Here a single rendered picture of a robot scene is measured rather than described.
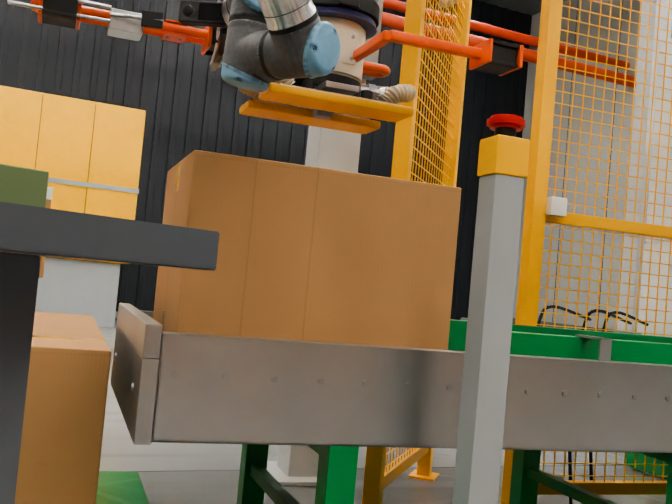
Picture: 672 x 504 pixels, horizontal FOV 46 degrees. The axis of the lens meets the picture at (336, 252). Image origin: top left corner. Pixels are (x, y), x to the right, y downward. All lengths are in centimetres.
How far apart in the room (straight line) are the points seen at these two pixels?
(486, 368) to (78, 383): 75
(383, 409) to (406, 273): 33
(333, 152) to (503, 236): 152
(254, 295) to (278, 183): 23
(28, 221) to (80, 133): 841
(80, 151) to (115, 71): 374
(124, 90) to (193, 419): 1127
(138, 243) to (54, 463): 90
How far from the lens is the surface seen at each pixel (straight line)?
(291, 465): 289
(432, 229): 174
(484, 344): 141
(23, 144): 904
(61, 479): 160
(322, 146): 286
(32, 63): 1253
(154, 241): 75
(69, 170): 905
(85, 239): 72
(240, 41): 147
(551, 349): 184
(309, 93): 172
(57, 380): 157
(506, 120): 145
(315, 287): 164
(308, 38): 136
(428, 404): 158
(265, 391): 146
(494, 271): 142
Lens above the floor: 71
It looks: 2 degrees up
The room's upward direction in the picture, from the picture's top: 5 degrees clockwise
